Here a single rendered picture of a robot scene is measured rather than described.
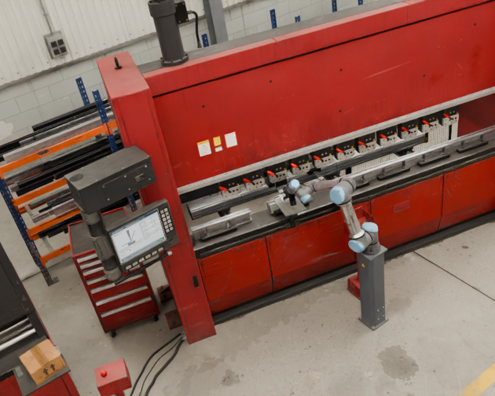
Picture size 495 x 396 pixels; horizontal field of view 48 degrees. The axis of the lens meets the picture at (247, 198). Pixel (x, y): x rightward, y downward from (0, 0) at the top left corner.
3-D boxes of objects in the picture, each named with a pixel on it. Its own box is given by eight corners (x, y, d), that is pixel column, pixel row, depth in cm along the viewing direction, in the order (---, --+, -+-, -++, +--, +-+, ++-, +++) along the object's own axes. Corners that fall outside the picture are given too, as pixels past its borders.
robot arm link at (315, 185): (358, 171, 398) (310, 177, 437) (350, 178, 392) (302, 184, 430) (364, 185, 401) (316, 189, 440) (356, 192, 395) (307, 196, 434)
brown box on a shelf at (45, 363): (23, 397, 333) (16, 384, 326) (12, 371, 352) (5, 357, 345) (71, 370, 345) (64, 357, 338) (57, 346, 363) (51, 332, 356)
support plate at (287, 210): (286, 217, 438) (285, 216, 437) (273, 200, 459) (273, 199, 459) (306, 210, 441) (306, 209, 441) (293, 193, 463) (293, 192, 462)
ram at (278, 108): (176, 196, 423) (149, 99, 378) (174, 190, 429) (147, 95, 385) (508, 88, 481) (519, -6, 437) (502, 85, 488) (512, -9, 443)
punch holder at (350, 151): (338, 161, 458) (336, 144, 449) (333, 157, 465) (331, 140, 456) (354, 156, 461) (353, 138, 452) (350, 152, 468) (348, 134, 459)
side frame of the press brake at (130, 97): (189, 345, 476) (111, 98, 347) (167, 284, 544) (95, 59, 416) (217, 335, 481) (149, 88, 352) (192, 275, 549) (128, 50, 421)
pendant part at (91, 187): (117, 293, 378) (76, 190, 331) (102, 276, 396) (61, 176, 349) (180, 257, 400) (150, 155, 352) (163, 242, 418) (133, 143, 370)
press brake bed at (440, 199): (214, 327, 489) (194, 254, 443) (207, 311, 506) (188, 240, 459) (501, 218, 547) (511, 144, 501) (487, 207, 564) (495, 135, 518)
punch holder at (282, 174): (270, 184, 446) (268, 166, 437) (266, 179, 453) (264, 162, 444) (287, 178, 449) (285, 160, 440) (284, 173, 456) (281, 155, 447)
